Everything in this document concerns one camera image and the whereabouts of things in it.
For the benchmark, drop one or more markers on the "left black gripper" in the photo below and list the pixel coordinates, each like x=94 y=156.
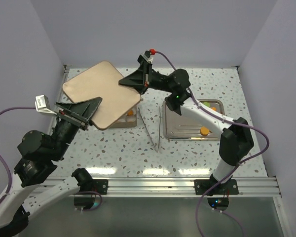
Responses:
x=79 y=113

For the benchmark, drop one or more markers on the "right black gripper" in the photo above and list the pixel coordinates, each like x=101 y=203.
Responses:
x=141 y=79

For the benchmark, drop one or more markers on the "orange swirl cookie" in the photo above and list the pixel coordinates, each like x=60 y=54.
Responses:
x=130 y=113

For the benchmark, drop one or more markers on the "gold tin lid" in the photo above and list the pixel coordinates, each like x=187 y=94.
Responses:
x=102 y=80

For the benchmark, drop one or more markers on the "metal tongs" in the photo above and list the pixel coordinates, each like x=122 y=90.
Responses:
x=153 y=128

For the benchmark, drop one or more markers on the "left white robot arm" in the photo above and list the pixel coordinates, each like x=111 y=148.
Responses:
x=39 y=152

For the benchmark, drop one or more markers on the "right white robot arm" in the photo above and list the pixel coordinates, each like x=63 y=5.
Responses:
x=235 y=137

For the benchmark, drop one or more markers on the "gold cookie tin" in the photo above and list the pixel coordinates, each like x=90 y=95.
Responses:
x=126 y=121

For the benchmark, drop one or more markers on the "silver metal tray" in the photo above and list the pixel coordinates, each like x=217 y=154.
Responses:
x=176 y=127

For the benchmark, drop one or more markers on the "green macaron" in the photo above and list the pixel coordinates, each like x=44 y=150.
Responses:
x=207 y=104

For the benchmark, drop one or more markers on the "orange sandwich cookie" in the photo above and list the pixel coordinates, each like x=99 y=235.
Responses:
x=204 y=131

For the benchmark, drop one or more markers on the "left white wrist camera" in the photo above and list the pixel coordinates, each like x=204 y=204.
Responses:
x=42 y=105

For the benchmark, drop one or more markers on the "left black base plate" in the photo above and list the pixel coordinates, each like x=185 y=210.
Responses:
x=97 y=185

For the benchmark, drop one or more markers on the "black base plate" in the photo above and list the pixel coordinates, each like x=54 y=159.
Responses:
x=228 y=188
x=97 y=185

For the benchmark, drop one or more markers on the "aluminium rail frame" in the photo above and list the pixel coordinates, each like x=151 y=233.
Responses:
x=260 y=187

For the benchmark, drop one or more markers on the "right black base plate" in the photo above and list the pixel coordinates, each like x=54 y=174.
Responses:
x=228 y=188

